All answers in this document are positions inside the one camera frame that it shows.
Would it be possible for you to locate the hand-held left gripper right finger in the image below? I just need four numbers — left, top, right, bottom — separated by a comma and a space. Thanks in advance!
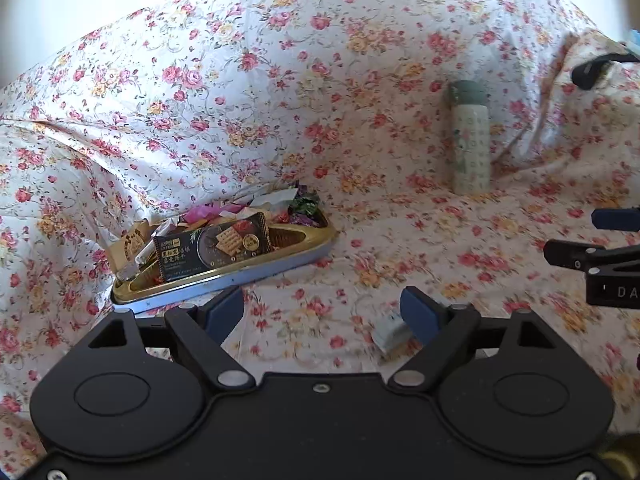
389, 286, 563, 395

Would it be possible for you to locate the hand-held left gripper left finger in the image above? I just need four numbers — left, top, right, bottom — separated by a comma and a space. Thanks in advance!
75, 286, 257, 395

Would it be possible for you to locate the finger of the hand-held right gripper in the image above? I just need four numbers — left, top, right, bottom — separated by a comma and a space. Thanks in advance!
543, 239, 640, 274
591, 207, 640, 231

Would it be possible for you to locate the small white snack packet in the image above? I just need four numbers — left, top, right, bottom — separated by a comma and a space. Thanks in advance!
372, 312, 417, 354

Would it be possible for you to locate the black cracker packet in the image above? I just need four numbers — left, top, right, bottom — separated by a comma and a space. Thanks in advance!
152, 212, 272, 284

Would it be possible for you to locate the blue tin lid tray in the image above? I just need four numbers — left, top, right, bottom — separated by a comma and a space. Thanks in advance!
110, 185, 337, 317

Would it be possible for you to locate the pink snack packet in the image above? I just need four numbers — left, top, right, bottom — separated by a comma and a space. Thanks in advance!
182, 202, 242, 224

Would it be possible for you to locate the brown snack packet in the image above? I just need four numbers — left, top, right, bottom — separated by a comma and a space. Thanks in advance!
109, 222, 162, 281

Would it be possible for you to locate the white candy wrapper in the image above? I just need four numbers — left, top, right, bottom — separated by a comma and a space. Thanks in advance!
249, 187, 297, 209

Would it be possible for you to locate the purple green candy wrapper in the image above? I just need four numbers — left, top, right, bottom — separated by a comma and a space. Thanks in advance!
287, 184, 322, 226

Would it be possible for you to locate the pale green patterned bottle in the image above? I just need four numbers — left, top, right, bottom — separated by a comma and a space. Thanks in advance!
447, 80, 492, 196

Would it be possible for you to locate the floral bed sheet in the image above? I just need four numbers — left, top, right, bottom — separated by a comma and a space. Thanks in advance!
0, 0, 640, 461

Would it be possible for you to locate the black strap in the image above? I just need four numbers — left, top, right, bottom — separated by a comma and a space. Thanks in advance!
571, 52, 640, 91

